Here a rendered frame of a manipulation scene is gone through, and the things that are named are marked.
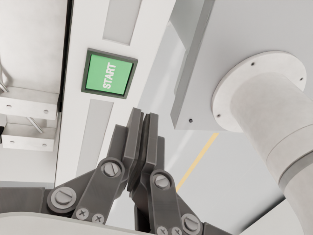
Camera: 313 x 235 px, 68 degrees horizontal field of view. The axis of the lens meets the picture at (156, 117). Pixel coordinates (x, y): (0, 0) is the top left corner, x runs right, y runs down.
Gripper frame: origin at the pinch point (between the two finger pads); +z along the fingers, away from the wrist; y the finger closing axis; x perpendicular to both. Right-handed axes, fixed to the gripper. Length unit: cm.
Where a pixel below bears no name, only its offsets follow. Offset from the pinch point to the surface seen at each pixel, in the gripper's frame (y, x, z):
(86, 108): -5.3, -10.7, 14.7
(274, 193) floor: 215, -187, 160
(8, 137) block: -17.1, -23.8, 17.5
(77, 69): -7.0, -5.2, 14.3
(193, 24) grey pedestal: 12, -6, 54
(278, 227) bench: 234, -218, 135
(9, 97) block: -16.6, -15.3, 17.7
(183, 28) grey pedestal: 10, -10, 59
